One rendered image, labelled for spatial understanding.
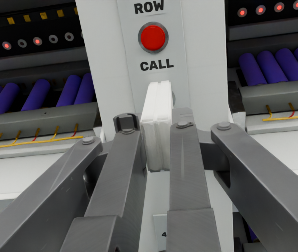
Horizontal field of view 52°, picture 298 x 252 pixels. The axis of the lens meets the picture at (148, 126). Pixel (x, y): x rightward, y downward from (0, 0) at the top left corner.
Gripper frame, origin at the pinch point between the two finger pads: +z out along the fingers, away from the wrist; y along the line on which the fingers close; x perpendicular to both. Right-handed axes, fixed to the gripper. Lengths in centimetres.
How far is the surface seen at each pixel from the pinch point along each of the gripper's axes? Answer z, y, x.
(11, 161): 8.2, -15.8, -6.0
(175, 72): 3.6, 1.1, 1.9
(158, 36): 3.2, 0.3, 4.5
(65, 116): 10.6, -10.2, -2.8
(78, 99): 13.8, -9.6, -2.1
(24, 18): 19.7, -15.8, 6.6
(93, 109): 11.1, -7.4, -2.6
